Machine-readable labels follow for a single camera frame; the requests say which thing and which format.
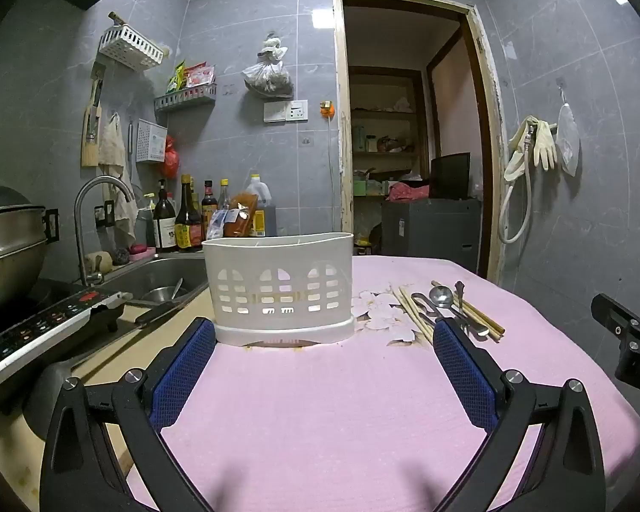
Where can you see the small sauce bottle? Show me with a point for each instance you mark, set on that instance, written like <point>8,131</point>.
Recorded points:
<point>209,202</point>
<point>224,194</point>

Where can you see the white blue packet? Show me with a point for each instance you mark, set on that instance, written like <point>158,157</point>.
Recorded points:
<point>217,224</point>

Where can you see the pink floral cloth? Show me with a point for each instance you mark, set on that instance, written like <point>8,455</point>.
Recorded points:
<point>325,410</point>

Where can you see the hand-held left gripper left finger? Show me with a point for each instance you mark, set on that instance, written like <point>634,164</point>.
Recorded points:
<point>184,368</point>

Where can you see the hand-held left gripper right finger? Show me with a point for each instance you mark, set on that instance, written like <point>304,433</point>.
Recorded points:
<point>464,373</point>

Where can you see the white wall basket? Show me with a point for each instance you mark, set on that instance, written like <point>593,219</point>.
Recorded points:
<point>130,47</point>

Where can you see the steel faucet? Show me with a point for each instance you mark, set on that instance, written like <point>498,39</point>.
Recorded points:
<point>82,234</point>

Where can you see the grey cabinet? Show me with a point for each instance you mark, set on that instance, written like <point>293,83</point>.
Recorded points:
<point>432,234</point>

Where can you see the red plastic bag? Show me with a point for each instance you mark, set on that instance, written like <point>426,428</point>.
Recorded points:
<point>171,157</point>

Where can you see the dark soy sauce bottle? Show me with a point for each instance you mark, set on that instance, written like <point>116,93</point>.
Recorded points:
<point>187,224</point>

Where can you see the black induction cooker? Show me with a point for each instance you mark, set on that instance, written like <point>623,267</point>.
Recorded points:
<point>37,330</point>

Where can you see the green seasoning packet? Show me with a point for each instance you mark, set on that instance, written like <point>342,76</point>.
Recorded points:
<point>176,75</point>

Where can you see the red seasoning packet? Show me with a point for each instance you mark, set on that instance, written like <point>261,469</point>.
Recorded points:
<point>200,74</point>

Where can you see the hanging clear bag dried goods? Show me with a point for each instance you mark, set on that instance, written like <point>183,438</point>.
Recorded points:
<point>267,77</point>

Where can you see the cream rubber gloves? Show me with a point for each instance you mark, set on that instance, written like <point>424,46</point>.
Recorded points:
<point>541,144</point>

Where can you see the plain steel spoon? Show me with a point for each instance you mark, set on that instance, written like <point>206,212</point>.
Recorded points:
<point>441,296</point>

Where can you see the hanging clear plastic bag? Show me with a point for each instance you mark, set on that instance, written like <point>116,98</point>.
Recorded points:
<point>568,138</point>

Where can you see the steel bowl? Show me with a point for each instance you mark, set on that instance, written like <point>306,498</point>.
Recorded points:
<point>162,294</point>

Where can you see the black monitor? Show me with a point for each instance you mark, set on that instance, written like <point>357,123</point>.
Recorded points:
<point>450,176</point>

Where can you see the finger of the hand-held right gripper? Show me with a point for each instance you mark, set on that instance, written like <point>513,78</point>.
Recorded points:
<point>610,314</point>

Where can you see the white wall box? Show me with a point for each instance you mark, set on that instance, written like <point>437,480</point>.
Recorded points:
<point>150,141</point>

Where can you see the orange plug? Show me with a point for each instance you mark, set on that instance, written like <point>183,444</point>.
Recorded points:
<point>327,108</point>

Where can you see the wooden chopstick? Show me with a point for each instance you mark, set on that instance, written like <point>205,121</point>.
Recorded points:
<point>417,309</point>
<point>477,312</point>
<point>413,317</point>
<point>485,326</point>

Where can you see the grey wall shelf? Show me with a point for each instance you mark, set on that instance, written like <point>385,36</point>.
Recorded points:
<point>184,98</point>

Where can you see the pale dish soap bottle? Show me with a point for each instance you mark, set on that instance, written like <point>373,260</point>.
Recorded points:
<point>146,224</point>

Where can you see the wooden door frame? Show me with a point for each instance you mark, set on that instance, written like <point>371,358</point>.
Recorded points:
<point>343,144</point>

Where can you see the wooden storage shelf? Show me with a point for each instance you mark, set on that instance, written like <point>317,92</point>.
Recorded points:
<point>384,112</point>

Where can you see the hanging beige cloth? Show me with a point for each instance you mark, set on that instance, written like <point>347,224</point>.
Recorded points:
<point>112,149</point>

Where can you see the white wall socket panel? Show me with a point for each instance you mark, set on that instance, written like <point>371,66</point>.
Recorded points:
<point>285,111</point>

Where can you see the crumpled pink cloth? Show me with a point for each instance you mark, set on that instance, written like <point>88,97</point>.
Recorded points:
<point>408,192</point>

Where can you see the dark bottle white label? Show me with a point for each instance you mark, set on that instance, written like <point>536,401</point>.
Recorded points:
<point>165,224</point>

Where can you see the black wall plug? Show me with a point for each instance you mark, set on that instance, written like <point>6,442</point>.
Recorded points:
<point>105,213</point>

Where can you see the pink soap dish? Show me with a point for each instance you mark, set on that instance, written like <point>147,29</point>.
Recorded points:
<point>140,251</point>

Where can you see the steel sink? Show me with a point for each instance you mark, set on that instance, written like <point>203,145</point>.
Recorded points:
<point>154,272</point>

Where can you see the green box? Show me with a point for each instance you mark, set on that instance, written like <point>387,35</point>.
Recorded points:
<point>360,187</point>

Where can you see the steel pot with lid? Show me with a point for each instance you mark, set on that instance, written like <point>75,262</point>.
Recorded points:
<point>8,245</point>

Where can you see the white plastic utensil holder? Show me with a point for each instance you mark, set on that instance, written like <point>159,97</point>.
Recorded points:
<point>277,266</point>

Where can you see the large oil jug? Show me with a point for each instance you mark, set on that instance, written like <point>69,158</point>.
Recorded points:
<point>261,197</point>

